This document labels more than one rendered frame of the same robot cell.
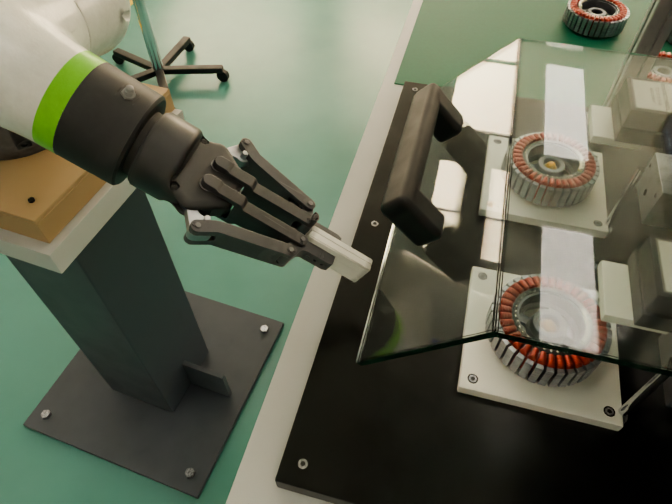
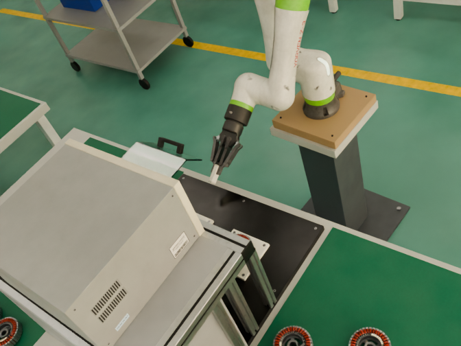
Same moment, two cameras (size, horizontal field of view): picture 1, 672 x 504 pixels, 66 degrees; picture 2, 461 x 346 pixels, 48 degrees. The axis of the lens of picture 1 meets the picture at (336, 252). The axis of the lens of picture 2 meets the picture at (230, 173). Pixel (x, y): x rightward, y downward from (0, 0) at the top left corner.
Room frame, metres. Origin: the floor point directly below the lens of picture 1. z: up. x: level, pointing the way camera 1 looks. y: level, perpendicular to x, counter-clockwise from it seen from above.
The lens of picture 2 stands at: (1.18, -1.08, 2.16)
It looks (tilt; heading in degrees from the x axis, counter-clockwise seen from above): 44 degrees down; 126
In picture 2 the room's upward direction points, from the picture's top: 22 degrees counter-clockwise
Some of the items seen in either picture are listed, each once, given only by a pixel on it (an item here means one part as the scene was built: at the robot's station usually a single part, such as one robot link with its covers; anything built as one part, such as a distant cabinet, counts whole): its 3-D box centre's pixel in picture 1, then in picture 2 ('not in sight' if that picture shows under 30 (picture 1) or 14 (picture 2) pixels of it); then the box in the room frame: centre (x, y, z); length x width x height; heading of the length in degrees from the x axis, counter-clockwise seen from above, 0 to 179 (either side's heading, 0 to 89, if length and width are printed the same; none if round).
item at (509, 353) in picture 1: (546, 328); not in sight; (0.26, -0.21, 0.80); 0.11 x 0.11 x 0.04
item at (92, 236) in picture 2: not in sight; (86, 235); (0.28, -0.55, 1.22); 0.44 x 0.39 x 0.20; 165
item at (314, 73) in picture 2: not in sight; (313, 75); (0.60, 0.46, 0.94); 0.16 x 0.13 x 0.19; 156
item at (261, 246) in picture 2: not in sight; (239, 253); (0.50, -0.27, 0.78); 0.15 x 0.15 x 0.01; 75
